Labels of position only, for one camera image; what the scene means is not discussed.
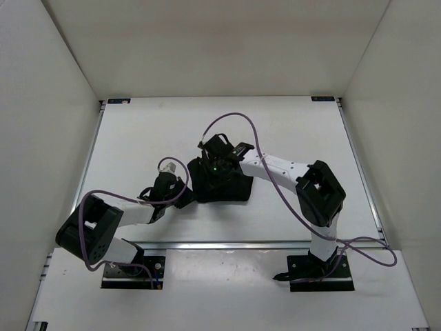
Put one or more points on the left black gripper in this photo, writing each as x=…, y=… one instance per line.
x=187, y=198

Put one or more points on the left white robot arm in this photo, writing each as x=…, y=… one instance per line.
x=89, y=232

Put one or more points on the blue corner label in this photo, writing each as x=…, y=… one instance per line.
x=322, y=99
x=119, y=101

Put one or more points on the aluminium table rail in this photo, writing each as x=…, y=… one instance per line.
x=228, y=245
x=85, y=139

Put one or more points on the front aluminium table rail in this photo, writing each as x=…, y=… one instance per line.
x=228, y=245

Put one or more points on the left blue corner label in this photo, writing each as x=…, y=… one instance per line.
x=119, y=101

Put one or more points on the black pleated skirt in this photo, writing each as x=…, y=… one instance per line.
x=207, y=188

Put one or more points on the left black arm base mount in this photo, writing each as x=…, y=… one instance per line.
x=150, y=277

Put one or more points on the right blue corner label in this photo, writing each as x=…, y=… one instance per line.
x=322, y=99

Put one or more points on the left aluminium table rail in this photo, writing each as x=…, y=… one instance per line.
x=85, y=139

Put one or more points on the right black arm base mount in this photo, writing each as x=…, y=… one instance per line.
x=307, y=273

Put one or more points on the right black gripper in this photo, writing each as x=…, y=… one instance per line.
x=208, y=163

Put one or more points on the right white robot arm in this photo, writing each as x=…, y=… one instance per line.
x=319, y=193

